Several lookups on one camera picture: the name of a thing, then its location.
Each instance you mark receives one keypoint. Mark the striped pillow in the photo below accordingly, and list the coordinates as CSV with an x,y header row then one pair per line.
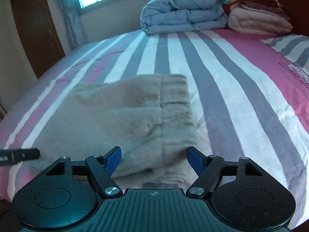
x,y
292,47

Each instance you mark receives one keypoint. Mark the colourful red blanket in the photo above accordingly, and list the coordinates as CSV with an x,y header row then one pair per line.
x,y
269,6

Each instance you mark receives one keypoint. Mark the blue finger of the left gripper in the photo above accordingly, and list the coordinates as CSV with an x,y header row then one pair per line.
x,y
15,156

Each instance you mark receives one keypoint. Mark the grey sweatpants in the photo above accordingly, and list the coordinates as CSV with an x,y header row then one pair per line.
x,y
148,116

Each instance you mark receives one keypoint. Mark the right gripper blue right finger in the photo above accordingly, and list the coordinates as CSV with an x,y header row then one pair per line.
x,y
208,170

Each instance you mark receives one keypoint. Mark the folded pink blanket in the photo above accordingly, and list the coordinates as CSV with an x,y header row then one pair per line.
x,y
259,22

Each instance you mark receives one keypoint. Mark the left blue curtain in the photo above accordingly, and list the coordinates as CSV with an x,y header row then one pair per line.
x,y
72,22

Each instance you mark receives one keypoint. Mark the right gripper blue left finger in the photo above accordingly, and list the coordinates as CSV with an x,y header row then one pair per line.
x,y
100,170

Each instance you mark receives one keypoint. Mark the brown wooden door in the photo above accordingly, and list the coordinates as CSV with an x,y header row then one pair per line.
x,y
37,34

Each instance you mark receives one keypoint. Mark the striped bed with sheet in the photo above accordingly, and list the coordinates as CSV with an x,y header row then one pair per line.
x,y
246,100

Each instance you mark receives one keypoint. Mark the folded blue duvet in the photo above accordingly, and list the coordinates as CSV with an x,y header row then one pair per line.
x,y
174,16

